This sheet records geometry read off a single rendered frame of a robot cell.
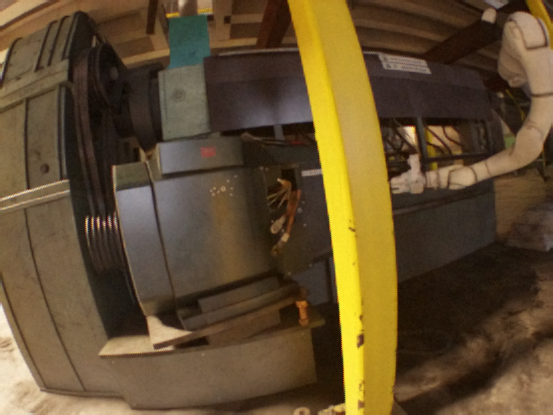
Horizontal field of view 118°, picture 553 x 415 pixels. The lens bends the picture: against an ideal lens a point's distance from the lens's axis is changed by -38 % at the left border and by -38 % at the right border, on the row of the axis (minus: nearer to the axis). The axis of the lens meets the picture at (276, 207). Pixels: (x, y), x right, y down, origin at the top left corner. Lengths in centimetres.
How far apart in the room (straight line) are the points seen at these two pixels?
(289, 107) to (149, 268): 111
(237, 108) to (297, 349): 116
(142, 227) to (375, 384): 68
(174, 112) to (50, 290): 105
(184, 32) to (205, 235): 131
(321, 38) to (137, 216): 59
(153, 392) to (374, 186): 94
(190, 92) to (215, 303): 112
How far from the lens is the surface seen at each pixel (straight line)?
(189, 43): 170
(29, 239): 112
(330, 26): 57
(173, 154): 73
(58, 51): 132
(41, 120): 119
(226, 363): 92
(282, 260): 79
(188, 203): 73
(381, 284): 54
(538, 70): 80
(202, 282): 76
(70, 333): 116
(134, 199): 71
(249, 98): 147
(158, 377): 99
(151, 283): 74
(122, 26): 203
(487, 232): 241
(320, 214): 92
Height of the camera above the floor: 71
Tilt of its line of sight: 4 degrees down
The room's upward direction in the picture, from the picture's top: 9 degrees counter-clockwise
